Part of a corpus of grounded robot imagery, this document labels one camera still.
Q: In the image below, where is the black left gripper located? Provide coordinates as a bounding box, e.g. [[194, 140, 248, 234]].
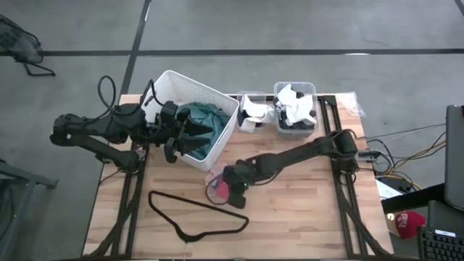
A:
[[155, 101, 215, 165]]

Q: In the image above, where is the red cloth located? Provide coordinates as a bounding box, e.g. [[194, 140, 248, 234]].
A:
[[213, 180, 231, 202]]

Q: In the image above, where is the teal green garment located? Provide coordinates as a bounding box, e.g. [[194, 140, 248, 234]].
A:
[[176, 101, 233, 161]]

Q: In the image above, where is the small clear bin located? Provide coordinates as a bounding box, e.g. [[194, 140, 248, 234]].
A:
[[239, 93, 276, 132]]

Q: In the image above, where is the white cloth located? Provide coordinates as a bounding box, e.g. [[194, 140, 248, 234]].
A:
[[275, 83, 318, 127]]

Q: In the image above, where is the black triangular hanger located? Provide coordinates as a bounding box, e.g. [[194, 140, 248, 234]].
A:
[[147, 190, 250, 244]]

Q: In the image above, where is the white plastic laundry basket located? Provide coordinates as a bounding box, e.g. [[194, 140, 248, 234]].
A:
[[139, 70, 240, 173]]

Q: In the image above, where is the large clear plastic container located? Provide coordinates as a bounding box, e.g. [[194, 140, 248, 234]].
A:
[[273, 81, 320, 138]]

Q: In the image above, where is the grey usb hub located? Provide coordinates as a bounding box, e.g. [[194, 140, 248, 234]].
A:
[[357, 148, 381, 162]]

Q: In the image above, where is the clear plastic bag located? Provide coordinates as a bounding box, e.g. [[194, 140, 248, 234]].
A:
[[336, 91, 366, 117]]

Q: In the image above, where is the white box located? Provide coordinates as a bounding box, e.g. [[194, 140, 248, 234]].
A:
[[375, 179, 394, 201]]

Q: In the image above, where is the grey side table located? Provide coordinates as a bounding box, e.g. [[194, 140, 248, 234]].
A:
[[0, 159, 59, 261]]

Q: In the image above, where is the red cap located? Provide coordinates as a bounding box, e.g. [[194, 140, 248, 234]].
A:
[[386, 210, 427, 240]]

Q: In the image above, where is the black mesh chair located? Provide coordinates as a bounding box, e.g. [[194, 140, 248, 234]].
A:
[[0, 14, 57, 77]]

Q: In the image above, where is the black keyboard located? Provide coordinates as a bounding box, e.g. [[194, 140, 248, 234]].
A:
[[416, 226, 464, 261]]

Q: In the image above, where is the grey laptop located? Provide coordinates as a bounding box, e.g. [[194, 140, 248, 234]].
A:
[[444, 104, 464, 211]]

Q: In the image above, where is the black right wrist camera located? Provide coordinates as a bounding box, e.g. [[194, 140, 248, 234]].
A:
[[227, 188, 248, 210]]

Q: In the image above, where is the black aluminium frame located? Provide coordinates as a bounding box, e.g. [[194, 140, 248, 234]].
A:
[[82, 144, 149, 259], [318, 94, 394, 259]]

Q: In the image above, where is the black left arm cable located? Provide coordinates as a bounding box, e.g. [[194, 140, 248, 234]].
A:
[[96, 75, 160, 117]]

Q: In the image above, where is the yellow floor cable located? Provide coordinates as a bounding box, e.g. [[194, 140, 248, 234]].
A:
[[376, 141, 447, 191]]

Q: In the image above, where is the black floor cable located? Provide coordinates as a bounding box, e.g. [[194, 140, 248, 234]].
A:
[[365, 123, 447, 141]]

